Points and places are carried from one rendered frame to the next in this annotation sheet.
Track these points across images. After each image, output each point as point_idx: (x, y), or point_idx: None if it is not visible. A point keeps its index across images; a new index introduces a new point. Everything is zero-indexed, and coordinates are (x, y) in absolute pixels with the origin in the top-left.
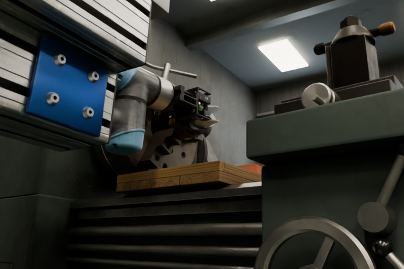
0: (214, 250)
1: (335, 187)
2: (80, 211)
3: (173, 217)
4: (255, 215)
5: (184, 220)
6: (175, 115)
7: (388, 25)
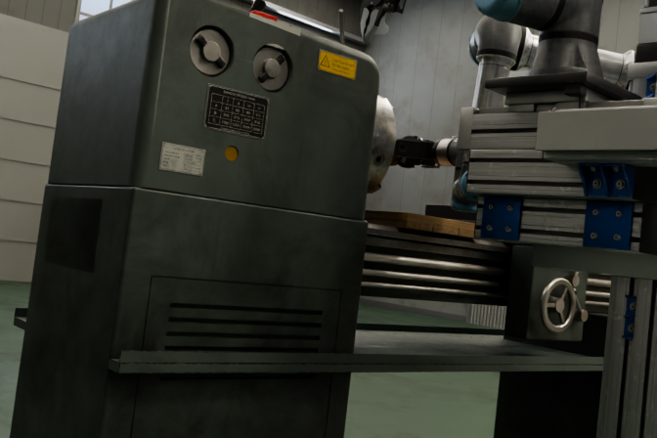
0: (467, 282)
1: None
2: None
3: (431, 253)
4: (480, 260)
5: (438, 257)
6: (421, 160)
7: None
